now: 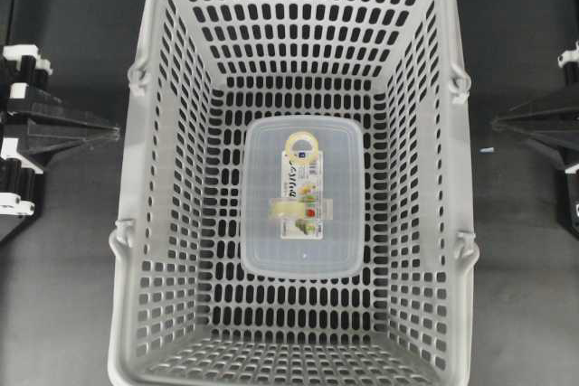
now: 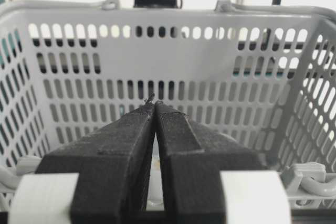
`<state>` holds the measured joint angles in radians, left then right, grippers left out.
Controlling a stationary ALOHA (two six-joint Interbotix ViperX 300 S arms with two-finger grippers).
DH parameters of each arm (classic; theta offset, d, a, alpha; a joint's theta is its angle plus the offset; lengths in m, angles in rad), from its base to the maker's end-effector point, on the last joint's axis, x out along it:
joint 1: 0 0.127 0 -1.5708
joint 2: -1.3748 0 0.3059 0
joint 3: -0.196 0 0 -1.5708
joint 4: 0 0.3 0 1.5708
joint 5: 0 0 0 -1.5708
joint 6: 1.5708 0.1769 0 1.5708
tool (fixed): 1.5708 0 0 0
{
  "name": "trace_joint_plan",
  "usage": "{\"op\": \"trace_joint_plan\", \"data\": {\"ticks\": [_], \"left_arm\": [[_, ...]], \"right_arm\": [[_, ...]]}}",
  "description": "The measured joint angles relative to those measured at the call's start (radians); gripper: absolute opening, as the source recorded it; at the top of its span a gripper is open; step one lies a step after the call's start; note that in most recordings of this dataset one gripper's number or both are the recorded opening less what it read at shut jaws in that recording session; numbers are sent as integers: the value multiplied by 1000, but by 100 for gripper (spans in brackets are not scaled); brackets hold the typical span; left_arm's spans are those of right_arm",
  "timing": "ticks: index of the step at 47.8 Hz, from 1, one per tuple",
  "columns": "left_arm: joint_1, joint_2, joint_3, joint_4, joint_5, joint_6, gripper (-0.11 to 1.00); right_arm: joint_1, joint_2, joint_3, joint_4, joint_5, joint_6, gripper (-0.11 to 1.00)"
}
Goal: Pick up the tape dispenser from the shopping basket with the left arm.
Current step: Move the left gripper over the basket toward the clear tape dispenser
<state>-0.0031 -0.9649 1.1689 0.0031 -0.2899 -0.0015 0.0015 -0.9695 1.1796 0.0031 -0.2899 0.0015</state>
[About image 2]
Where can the grey plastic shopping basket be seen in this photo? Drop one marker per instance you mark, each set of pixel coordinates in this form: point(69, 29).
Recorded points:
point(264, 75)

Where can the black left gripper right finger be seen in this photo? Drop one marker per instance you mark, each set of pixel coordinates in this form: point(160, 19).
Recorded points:
point(191, 158)

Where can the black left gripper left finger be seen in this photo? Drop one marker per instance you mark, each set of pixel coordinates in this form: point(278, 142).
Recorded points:
point(113, 164)

